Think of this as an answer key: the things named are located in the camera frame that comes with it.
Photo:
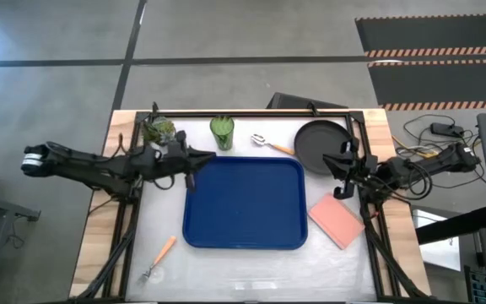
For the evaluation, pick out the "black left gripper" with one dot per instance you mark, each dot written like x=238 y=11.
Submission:
x=179 y=158

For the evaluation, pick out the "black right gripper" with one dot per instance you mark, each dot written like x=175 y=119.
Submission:
x=354 y=166

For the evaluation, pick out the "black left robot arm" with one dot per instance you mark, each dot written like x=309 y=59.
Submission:
x=82 y=162

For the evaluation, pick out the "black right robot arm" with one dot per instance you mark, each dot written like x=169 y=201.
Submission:
x=420 y=166

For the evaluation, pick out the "black round plate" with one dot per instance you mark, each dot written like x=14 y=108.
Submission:
x=314 y=141

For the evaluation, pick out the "green translucent cup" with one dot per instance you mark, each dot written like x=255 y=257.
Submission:
x=222 y=133

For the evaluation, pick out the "blue plastic tray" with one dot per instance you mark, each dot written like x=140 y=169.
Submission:
x=245 y=202

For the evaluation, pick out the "green succulent plant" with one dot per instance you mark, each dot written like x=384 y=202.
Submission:
x=158 y=131

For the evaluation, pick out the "pink sponge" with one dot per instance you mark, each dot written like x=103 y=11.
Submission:
x=336 y=220

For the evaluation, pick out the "black box behind table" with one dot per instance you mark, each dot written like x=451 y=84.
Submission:
x=293 y=102

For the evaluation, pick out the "black power adapter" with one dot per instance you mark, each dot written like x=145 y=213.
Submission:
x=446 y=128

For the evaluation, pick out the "white table mat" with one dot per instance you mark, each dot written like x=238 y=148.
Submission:
x=247 y=270

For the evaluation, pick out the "black hazard-striped floor mat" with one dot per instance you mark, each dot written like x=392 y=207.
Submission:
x=433 y=34
x=437 y=82

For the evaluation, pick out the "white box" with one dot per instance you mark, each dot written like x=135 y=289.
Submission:
x=437 y=249

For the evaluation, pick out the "black desk beam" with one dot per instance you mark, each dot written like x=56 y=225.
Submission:
x=458 y=226

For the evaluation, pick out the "black metal table frame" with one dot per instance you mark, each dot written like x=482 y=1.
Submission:
x=247 y=114

